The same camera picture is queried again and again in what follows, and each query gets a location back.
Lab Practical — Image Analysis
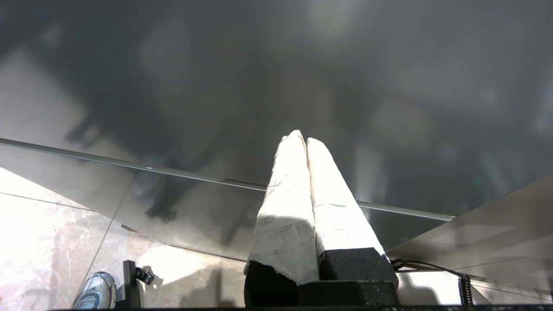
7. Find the flat grey panel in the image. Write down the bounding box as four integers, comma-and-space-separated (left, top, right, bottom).
387, 173, 553, 296

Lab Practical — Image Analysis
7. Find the black bracket with clip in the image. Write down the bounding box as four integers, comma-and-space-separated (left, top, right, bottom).
123, 260, 155, 309

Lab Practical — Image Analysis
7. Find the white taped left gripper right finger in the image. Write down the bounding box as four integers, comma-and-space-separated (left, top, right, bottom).
298, 138, 399, 306

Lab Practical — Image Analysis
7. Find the grey sneaker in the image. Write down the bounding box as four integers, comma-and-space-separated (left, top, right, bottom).
71, 272, 117, 310

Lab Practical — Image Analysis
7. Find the stainless steel appliance door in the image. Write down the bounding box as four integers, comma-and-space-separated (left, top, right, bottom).
0, 0, 553, 221

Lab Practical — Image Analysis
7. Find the black cable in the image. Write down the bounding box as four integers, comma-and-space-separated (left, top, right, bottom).
390, 259, 465, 278

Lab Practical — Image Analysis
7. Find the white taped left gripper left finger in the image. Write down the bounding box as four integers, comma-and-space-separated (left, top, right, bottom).
244, 130, 319, 307

